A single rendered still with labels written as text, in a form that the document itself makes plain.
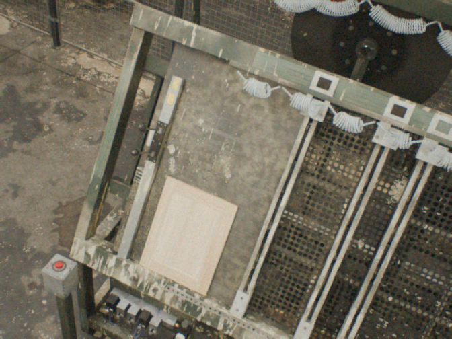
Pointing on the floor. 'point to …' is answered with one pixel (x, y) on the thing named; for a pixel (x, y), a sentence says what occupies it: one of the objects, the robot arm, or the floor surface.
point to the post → (66, 317)
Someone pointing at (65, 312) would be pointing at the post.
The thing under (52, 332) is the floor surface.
